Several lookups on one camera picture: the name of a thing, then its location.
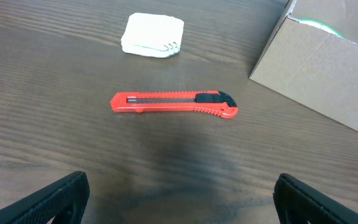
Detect green tape roll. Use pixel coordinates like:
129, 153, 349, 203
297, 19, 344, 39

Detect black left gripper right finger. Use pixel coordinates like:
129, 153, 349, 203
273, 173, 358, 224

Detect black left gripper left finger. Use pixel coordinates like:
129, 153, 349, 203
0, 171, 90, 224

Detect open cardboard box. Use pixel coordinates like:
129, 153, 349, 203
250, 0, 358, 131

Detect yellow sticky note pad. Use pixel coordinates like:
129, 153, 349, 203
121, 12, 184, 58

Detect red utility knife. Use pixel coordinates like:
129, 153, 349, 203
110, 90, 239, 119

